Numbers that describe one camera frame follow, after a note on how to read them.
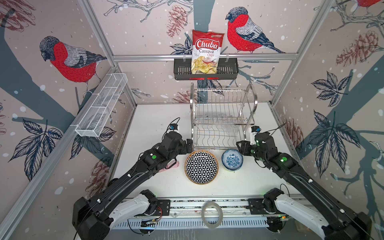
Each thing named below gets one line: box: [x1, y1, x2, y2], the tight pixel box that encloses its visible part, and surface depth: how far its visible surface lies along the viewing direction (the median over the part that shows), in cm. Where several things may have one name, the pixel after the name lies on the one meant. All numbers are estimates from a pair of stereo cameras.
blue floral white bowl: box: [221, 149, 244, 171], surface depth 86 cm
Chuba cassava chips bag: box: [191, 30, 225, 75], surface depth 86 cm
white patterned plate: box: [184, 150, 220, 185], surface depth 87 cm
